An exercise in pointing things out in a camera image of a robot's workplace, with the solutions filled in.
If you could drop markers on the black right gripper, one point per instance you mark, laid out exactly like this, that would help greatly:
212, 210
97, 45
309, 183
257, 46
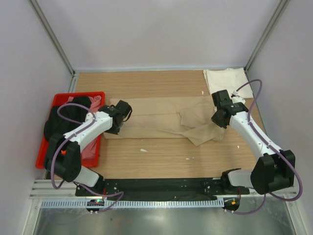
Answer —
215, 119

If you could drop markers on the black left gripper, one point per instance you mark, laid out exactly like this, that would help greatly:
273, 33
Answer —
115, 131

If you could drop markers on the beige t shirt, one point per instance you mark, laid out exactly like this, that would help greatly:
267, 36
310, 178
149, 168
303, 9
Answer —
169, 118

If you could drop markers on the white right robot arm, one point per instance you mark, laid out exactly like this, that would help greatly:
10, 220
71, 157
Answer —
273, 169

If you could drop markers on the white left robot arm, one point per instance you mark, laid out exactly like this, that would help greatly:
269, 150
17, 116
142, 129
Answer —
63, 156

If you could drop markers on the folded white t shirt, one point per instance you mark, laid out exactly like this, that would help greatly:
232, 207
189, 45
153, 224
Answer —
228, 79

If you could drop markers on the pink t shirt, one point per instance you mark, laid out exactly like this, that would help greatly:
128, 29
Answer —
95, 102

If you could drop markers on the black t shirt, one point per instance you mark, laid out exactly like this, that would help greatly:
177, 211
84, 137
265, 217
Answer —
56, 124

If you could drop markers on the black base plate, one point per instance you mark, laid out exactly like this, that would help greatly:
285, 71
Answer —
160, 190

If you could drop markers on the slotted cable duct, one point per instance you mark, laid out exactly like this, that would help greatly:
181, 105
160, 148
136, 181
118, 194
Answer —
97, 203

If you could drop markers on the aluminium rail profile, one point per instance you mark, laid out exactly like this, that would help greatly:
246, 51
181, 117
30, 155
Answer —
44, 188

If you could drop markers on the right aluminium frame post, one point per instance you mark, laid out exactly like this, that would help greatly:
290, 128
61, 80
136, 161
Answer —
274, 19

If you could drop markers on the aluminium frame post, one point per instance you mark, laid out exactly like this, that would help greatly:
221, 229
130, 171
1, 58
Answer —
274, 19
47, 27

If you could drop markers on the left aluminium frame post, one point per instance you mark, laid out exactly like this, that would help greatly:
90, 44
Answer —
47, 27

